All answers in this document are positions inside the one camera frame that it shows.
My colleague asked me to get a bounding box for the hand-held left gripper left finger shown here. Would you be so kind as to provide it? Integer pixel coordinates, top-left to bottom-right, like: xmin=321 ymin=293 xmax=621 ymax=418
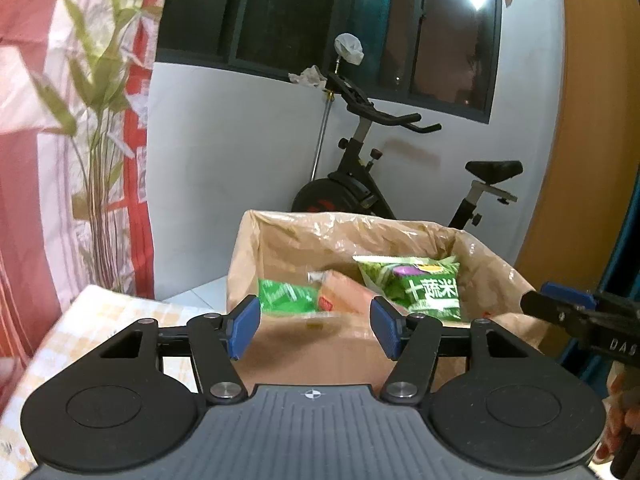
xmin=100 ymin=294 xmax=262 ymax=405

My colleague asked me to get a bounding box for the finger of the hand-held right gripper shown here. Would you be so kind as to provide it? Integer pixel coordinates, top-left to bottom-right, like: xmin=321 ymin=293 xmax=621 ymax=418
xmin=520 ymin=281 xmax=601 ymax=342

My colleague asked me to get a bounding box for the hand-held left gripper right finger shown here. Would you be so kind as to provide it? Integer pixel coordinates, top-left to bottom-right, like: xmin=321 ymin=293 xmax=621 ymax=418
xmin=369 ymin=295 xmax=531 ymax=405

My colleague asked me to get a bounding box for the green triangle chip bag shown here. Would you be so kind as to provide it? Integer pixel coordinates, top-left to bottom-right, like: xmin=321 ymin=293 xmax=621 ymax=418
xmin=257 ymin=278 xmax=321 ymax=315

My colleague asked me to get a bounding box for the orange snack packet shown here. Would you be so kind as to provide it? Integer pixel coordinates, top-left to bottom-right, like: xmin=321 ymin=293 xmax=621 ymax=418
xmin=317 ymin=270 xmax=386 ymax=314

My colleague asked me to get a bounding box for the white green vegetable cracker bag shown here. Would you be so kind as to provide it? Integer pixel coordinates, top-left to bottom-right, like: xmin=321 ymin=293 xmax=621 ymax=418
xmin=352 ymin=255 xmax=463 ymax=322

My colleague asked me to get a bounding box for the cardboard box with plastic liner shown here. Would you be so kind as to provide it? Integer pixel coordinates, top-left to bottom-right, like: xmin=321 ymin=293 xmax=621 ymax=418
xmin=226 ymin=209 xmax=551 ymax=396

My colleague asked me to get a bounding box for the person's right hand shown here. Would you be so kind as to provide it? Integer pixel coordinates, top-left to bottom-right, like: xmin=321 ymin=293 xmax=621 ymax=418
xmin=594 ymin=370 xmax=637 ymax=466

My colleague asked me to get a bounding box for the orange checked floral tablecloth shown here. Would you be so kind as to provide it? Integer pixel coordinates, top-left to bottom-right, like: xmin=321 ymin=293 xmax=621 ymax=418
xmin=0 ymin=285 xmax=231 ymax=476

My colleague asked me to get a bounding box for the black exercise bike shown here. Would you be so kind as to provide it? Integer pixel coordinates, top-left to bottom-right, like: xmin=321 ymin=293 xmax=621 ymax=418
xmin=289 ymin=67 xmax=523 ymax=231

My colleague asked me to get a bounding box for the orange wooden panel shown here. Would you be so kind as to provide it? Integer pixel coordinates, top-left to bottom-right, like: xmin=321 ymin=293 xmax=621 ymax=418
xmin=515 ymin=0 xmax=640 ymax=356

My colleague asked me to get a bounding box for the metal pole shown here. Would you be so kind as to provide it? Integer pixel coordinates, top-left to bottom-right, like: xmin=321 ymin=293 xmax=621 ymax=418
xmin=310 ymin=91 xmax=335 ymax=181

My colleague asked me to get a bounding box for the white crumpled tissue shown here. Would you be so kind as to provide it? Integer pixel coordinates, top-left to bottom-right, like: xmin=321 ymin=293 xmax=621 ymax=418
xmin=288 ymin=66 xmax=328 ymax=89

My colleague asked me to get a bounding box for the red white floral curtain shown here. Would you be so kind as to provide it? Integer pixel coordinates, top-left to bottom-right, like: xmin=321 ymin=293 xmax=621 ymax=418
xmin=0 ymin=0 xmax=176 ymax=321

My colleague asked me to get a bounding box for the clear plastic bag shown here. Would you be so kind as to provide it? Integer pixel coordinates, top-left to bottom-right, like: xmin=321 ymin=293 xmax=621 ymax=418
xmin=334 ymin=32 xmax=364 ymax=66

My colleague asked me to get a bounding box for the dark framed window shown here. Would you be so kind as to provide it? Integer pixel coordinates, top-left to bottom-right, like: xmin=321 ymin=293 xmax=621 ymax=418
xmin=157 ymin=0 xmax=503 ymax=126

